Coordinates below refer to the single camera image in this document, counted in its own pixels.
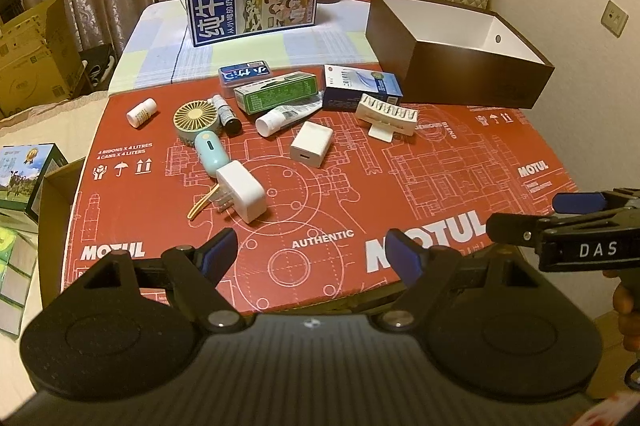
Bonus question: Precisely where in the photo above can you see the white comb rack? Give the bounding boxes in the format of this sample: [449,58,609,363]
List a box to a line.
[355,94,419,142]

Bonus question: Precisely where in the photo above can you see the small spray bottle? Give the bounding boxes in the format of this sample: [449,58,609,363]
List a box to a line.
[209,94,242,137]

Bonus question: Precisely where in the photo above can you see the person right hand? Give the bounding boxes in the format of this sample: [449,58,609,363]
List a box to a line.
[612,283,640,352]

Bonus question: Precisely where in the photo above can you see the white ointment tube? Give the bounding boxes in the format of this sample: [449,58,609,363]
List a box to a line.
[255,92,323,138]

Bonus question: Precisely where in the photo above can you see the green milk carton box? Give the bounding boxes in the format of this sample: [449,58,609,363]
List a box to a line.
[1,143,67,230]

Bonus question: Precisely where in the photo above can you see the blue white medicine box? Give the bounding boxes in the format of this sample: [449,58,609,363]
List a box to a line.
[322,64,402,112]

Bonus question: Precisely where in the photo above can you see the red Motul cardboard sheet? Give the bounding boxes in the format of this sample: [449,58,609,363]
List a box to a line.
[62,79,575,313]

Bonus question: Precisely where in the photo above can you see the pastel checked tablecloth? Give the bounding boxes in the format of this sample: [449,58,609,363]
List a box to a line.
[108,0,376,95]

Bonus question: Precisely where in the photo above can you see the brown open storage box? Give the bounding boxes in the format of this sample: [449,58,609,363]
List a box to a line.
[366,0,554,109]

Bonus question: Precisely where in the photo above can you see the green white spray box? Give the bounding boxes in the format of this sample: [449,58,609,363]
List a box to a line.
[234,71,318,115]

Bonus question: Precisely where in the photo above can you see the brown cardboard flap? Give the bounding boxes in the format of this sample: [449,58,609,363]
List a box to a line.
[38,159,85,307]

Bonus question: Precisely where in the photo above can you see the white cube charger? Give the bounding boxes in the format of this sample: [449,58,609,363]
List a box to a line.
[290,121,333,168]

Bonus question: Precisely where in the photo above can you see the white plug adapter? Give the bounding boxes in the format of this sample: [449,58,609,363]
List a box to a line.
[209,160,267,224]

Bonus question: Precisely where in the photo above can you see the small white pill bottle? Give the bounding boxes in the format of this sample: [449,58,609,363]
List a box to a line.
[126,98,157,128]

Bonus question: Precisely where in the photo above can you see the yellow cardboard box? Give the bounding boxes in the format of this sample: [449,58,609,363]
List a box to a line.
[0,0,86,116]

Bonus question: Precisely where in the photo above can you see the blue clear plastic case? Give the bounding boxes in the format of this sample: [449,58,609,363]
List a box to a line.
[218,60,271,97]

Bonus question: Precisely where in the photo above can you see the teal handheld mini fan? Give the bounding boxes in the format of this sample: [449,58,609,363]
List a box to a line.
[172,99,230,178]

